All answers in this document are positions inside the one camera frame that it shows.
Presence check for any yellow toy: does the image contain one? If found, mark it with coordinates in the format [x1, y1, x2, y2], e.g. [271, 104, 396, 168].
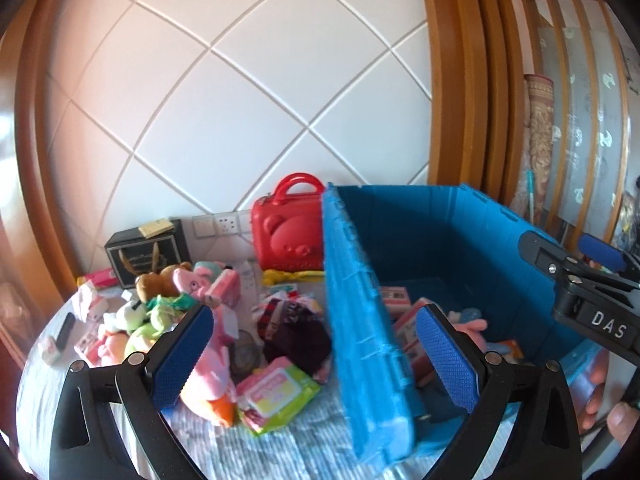
[262, 269, 324, 287]

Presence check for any wall light switch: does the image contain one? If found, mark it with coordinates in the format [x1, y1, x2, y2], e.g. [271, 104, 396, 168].
[192, 214, 217, 238]

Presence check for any blue plastic crate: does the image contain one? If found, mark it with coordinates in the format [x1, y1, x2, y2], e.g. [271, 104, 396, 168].
[321, 185, 599, 470]

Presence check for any person right hand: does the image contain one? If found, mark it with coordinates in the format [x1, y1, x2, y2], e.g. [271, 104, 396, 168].
[574, 349, 640, 449]

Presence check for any brown plush toy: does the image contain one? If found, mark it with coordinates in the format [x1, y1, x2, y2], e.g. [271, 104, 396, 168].
[136, 262, 192, 304]

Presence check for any green plush pillow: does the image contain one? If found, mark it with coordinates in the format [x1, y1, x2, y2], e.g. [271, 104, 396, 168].
[124, 294, 200, 358]

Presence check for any small pink pig plush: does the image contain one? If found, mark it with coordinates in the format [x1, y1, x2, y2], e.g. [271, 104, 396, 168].
[172, 261, 224, 307]

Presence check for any baby wipes pack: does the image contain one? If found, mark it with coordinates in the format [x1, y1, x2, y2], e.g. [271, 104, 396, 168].
[236, 356, 320, 436]

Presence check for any dark maroon knit garment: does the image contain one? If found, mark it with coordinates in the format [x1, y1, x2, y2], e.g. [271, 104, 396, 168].
[250, 292, 332, 384]

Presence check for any open tissue pack with paper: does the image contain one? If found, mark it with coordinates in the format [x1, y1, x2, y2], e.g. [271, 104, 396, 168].
[72, 281, 108, 323]

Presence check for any black gift paper bag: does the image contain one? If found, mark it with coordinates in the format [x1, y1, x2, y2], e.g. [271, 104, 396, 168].
[104, 219, 191, 289]

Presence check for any grey round pouch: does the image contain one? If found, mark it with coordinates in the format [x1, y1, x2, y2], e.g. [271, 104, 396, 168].
[229, 330, 262, 384]

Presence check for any wall socket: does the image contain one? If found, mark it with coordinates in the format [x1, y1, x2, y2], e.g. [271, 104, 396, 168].
[214, 211, 240, 236]

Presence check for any large pink tissue pack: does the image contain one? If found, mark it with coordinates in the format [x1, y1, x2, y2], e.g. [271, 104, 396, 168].
[203, 269, 241, 344]

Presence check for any black rolled bag bundle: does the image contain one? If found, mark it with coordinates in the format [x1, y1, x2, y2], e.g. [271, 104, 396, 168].
[54, 312, 76, 351]

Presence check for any yellow notepad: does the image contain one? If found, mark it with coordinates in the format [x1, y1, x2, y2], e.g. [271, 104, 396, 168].
[138, 218, 175, 240]

